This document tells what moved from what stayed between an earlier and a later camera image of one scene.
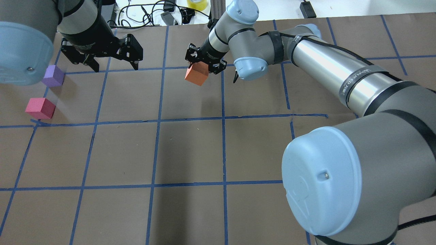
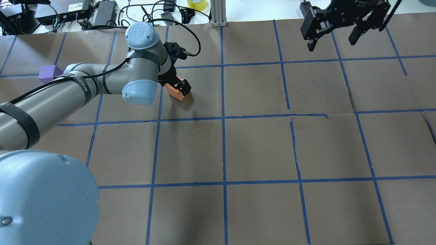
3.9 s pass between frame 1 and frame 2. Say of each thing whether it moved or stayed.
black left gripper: moved
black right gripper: moved
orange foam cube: moved
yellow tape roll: stayed
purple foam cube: stayed
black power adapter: stayed
